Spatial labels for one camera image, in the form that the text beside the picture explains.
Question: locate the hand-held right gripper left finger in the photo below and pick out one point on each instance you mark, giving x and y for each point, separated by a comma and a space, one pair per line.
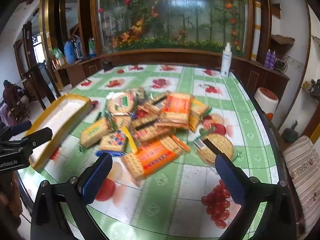
97, 177

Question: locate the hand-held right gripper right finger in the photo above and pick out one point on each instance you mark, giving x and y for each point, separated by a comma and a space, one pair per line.
228, 177

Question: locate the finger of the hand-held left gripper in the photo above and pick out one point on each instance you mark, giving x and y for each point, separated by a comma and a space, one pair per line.
15, 128
37, 136

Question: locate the yellow tray white inside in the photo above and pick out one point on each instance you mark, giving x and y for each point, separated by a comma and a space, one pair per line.
62, 120

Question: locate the round cracker packet green wrapper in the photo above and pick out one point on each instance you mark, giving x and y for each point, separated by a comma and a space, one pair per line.
217, 147

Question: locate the green-edged cracker packet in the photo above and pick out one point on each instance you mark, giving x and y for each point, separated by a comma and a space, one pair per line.
120, 120

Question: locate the yellow cracker packet black strip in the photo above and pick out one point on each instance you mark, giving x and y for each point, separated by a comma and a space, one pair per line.
198, 115

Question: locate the clear orange-edged cracker packet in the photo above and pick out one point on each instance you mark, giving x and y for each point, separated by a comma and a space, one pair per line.
157, 101

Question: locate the person's left forearm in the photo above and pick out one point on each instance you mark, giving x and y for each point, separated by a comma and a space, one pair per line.
10, 195

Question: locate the blue label cracker packet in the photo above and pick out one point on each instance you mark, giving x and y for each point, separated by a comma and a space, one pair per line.
113, 141

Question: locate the yellow cracker packet green print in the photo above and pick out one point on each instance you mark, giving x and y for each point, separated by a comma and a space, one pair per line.
95, 132

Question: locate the dark wooden chair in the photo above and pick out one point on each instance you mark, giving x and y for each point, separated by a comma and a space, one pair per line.
37, 80

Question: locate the large orange label cracker packet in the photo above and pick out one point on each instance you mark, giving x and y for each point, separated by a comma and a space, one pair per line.
152, 157

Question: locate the green fruit print tablecloth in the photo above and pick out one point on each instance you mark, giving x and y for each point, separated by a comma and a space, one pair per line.
175, 205

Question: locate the clear cracker packet black strip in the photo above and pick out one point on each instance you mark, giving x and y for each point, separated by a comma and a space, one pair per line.
150, 133

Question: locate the dark green jug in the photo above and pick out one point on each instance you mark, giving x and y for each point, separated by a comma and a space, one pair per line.
290, 133

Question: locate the striped patterned cushion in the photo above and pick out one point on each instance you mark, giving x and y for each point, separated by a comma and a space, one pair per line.
305, 175

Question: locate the orange white box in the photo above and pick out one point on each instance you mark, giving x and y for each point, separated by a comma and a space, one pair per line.
60, 63

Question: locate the white plastic stool red seat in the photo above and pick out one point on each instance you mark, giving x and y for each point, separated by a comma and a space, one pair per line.
266, 102

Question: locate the small green bag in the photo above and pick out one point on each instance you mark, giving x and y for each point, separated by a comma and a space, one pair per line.
57, 53

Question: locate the blue thermos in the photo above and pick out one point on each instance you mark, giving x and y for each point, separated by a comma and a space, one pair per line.
69, 52

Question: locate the small brown cracker packet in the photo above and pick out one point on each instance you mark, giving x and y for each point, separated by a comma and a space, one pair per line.
136, 93

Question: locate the grey thermos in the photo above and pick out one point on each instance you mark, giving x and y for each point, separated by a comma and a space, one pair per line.
78, 47

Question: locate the black container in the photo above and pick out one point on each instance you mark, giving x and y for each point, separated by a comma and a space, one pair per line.
108, 66

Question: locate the green white bag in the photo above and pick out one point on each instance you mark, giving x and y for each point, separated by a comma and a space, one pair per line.
92, 47

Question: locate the white spray bottle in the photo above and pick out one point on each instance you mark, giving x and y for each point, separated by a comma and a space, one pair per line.
225, 62

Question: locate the yellow white striped roll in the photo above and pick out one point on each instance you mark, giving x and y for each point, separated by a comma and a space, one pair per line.
256, 30

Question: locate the glass flower display cabinet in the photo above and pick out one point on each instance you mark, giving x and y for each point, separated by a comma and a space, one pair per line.
175, 17

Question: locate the wooden wall shelf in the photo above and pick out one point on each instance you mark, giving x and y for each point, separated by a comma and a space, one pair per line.
283, 41

